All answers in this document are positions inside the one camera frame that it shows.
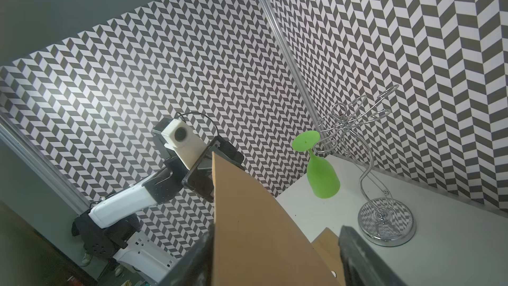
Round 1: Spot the brown kraft file bag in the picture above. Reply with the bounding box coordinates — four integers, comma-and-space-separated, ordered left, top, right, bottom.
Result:
212, 154, 338, 285

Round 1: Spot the chrome wire glass rack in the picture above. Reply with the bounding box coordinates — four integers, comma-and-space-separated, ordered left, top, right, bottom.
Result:
314, 84, 417, 247

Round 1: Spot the green plastic wine glass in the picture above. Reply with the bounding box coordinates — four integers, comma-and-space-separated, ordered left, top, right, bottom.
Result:
292, 131, 341, 199

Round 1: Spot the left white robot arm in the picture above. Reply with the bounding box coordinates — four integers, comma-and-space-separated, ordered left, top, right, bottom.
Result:
71, 117, 244, 285

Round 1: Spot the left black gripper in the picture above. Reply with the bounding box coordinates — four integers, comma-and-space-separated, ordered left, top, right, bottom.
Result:
182, 136, 245, 202

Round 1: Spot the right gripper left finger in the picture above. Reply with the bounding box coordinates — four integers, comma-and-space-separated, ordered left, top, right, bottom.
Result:
158, 224, 214, 286

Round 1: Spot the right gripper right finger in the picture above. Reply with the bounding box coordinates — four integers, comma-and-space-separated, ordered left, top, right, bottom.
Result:
338, 226, 407, 286

